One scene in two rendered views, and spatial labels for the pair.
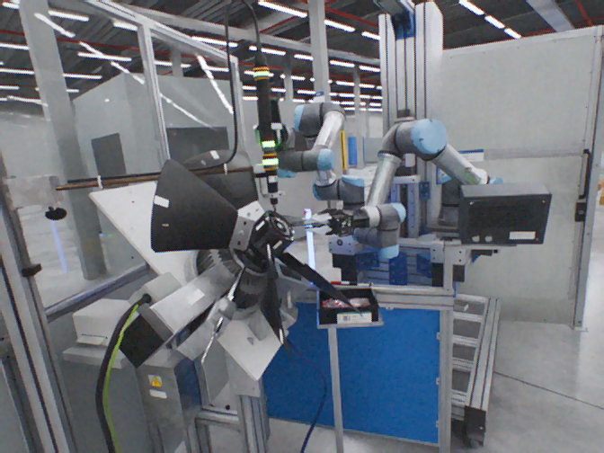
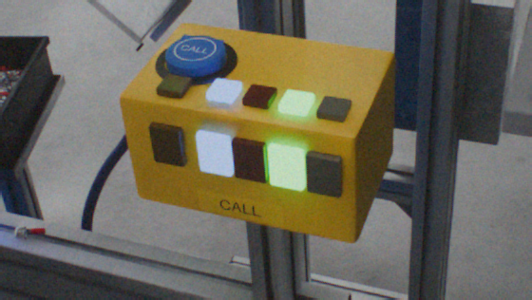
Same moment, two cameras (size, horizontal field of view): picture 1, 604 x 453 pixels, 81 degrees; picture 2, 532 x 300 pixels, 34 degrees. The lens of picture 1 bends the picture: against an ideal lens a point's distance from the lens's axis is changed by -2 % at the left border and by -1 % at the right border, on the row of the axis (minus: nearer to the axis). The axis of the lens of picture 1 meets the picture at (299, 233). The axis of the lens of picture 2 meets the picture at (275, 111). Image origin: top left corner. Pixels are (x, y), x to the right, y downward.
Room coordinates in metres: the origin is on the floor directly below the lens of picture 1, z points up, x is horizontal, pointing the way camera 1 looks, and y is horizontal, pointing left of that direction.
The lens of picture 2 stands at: (2.00, 0.27, 1.38)
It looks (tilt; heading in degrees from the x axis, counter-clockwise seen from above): 36 degrees down; 184
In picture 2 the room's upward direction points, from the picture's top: 4 degrees counter-clockwise
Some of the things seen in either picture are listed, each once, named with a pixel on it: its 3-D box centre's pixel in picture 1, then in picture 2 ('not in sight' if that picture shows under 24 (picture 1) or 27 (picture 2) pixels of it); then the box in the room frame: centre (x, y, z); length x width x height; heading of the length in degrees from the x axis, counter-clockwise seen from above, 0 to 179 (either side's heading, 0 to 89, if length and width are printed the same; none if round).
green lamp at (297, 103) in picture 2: not in sight; (296, 103); (1.57, 0.26, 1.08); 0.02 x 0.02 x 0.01; 71
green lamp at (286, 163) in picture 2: not in sight; (286, 167); (1.59, 0.25, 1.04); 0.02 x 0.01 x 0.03; 71
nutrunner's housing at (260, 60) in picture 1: (266, 127); not in sight; (1.09, 0.07, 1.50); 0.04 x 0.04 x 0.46
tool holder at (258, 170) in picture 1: (269, 180); not in sight; (1.09, 0.08, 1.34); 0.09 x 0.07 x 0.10; 106
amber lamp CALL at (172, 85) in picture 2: not in sight; (174, 85); (1.54, 0.18, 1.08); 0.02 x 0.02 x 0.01; 71
